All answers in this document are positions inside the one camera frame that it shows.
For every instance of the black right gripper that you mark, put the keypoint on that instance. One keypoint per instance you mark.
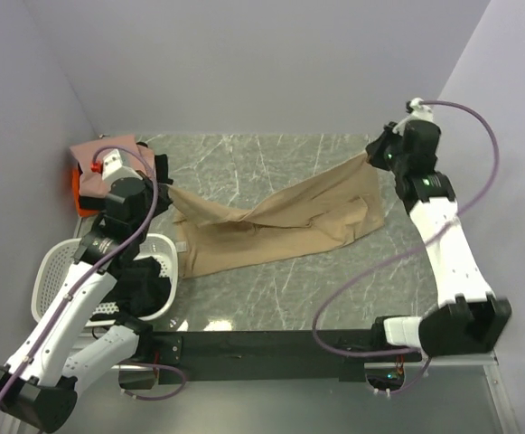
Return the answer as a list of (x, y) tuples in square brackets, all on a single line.
[(375, 149)]

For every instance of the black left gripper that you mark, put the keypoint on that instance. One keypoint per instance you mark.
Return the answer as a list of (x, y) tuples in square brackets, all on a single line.
[(164, 200)]

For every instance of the beige t shirt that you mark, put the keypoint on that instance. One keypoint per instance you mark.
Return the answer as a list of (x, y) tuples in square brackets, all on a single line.
[(324, 212)]

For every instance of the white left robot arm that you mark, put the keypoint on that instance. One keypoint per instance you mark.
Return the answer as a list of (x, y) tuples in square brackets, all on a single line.
[(96, 319)]

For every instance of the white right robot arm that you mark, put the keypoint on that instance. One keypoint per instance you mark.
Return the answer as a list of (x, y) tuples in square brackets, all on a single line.
[(468, 318)]

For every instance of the folded black t shirt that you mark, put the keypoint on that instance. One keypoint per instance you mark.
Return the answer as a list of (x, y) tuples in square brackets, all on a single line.
[(162, 169)]

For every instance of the folded pink t shirt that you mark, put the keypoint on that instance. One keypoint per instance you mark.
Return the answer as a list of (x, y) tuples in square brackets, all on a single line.
[(135, 160)]

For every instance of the folded orange t shirt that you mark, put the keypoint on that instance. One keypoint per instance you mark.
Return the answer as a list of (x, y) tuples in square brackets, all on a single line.
[(75, 187)]

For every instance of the black clothes in basket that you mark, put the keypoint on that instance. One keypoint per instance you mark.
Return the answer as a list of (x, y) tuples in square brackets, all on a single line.
[(141, 290)]

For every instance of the white plastic laundry basket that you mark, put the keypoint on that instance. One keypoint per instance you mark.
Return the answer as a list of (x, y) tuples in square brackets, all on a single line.
[(56, 263)]

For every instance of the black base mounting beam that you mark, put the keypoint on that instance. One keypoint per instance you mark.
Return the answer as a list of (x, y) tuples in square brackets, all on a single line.
[(252, 356)]

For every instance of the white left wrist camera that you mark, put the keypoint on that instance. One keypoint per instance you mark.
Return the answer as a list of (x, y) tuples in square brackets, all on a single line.
[(112, 166)]

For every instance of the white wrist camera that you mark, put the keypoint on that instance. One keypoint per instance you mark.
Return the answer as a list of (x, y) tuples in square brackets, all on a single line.
[(416, 110), (112, 166)]

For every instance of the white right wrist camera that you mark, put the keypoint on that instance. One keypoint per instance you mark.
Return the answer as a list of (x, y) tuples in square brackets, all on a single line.
[(416, 110)]

